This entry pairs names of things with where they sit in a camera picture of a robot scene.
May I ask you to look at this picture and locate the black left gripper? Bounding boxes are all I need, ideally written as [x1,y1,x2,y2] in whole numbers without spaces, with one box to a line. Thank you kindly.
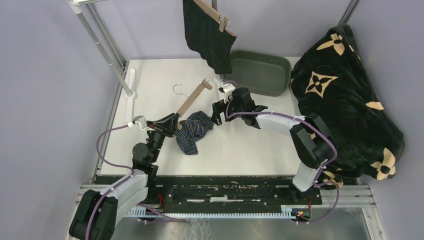
[145,113,179,163]

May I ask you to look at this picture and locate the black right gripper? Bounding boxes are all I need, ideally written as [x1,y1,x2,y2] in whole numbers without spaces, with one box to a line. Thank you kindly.
[210,96,245,126]

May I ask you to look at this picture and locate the blue striped underwear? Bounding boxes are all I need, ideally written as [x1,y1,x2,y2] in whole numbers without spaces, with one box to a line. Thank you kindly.
[175,111,215,156]

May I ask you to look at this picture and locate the black striped underwear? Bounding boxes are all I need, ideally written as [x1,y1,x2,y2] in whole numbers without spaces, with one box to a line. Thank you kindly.
[182,0,237,75]

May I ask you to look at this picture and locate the wooden clip hanger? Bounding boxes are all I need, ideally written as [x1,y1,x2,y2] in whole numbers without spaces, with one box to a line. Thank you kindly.
[193,0,237,37]

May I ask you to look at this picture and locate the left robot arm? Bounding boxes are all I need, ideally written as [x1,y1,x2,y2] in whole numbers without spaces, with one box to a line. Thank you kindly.
[68,113,180,240]

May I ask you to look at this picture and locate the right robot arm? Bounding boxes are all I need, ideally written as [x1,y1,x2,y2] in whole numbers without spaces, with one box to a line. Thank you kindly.
[212,83,338,204]

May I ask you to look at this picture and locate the green plastic tray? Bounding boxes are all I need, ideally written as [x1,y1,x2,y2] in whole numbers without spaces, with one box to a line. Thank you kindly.
[223,50,292,97]

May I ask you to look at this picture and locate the centre rack pole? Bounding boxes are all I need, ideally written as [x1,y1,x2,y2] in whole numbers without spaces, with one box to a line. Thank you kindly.
[211,0,218,12]

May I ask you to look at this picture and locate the rack pole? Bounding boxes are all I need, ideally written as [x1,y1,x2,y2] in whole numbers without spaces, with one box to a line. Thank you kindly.
[211,0,218,12]
[66,0,130,94]

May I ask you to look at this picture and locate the black floral blanket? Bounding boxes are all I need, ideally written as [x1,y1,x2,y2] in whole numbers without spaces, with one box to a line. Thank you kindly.
[291,23,405,189]

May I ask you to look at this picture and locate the left rack pole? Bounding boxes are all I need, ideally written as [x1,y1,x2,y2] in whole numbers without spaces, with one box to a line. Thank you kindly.
[66,0,130,94]

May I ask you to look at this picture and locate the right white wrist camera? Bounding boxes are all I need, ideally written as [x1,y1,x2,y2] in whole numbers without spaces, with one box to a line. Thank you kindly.
[217,82,236,100]

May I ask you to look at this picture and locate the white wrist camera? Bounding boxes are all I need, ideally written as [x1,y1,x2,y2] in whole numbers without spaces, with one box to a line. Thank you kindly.
[217,82,236,100]
[127,115,148,131]

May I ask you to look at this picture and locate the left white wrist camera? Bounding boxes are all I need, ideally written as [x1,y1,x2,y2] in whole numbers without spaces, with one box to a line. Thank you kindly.
[127,115,148,131]

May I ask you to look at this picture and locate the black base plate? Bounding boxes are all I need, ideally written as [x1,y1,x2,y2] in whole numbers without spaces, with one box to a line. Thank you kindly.
[94,175,324,215]

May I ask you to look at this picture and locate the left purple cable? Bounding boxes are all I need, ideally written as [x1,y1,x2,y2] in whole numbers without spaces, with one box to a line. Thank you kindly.
[84,124,188,240]

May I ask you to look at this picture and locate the purple cable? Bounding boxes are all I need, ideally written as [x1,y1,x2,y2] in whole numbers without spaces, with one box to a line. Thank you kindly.
[223,80,341,224]
[84,124,188,240]

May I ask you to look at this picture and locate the white cable duct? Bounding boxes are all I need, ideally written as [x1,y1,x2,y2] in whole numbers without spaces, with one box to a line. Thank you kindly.
[124,206,296,220]

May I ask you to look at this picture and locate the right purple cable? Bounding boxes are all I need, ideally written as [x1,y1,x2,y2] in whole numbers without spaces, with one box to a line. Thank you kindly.
[223,80,341,224]

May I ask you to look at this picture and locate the aluminium frame rails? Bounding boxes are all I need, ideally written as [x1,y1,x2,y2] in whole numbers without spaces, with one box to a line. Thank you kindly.
[66,184,388,240]

